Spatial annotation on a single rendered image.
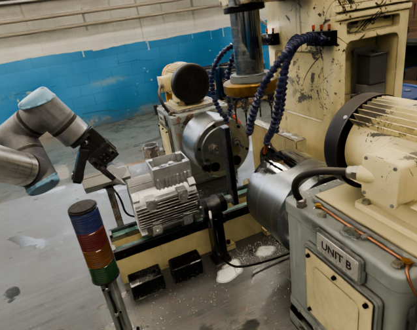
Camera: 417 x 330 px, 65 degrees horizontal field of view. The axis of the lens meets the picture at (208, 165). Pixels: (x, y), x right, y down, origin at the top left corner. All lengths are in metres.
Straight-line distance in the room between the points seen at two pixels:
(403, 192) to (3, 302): 1.18
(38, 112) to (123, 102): 5.68
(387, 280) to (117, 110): 6.31
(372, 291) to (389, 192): 0.18
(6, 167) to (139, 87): 5.89
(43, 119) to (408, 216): 0.88
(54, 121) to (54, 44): 5.50
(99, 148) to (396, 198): 0.80
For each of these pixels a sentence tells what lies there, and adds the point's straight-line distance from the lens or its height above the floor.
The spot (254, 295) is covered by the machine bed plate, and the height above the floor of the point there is 0.80.
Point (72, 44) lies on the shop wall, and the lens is 6.49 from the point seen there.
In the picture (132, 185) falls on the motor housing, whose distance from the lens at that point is 1.04.
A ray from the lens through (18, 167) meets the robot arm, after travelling 0.91.
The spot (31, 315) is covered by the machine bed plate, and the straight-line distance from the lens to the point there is 1.22.
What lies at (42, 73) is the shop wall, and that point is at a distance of 6.51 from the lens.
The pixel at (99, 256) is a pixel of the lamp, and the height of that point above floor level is 1.10.
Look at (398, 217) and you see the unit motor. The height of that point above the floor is 1.19.
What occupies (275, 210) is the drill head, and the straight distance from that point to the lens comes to 0.84.
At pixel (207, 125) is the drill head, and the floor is 1.15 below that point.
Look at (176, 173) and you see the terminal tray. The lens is 1.03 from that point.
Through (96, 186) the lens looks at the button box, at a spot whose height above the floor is 1.05.
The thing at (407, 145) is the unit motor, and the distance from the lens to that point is 0.58.
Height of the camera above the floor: 1.53
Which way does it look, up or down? 23 degrees down
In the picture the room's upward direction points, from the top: 9 degrees counter-clockwise
